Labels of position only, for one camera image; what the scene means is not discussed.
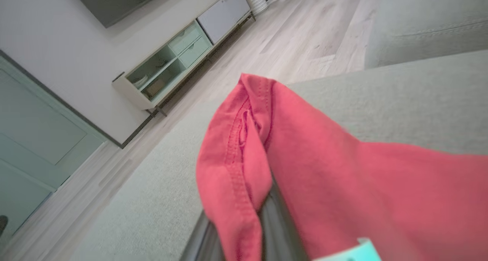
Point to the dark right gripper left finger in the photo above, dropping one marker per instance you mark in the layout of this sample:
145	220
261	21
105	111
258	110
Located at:
206	242

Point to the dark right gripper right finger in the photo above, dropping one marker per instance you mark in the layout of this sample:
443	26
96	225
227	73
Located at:
280	230

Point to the red number 23 jersey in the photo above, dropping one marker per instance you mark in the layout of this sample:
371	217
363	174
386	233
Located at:
343	184

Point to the tan box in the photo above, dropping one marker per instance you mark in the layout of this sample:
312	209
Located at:
155	88

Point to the stacked plates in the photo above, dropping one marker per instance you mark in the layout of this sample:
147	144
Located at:
140	81

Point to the large grey sofa seat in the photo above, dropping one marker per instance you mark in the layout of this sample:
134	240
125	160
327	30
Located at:
400	104

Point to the cream green TV cabinet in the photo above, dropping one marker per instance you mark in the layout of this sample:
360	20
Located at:
190	43

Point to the pale green door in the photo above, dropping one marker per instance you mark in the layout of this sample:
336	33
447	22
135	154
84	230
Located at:
34	139

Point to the dark wall television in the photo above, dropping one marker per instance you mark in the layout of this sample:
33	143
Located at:
114	1

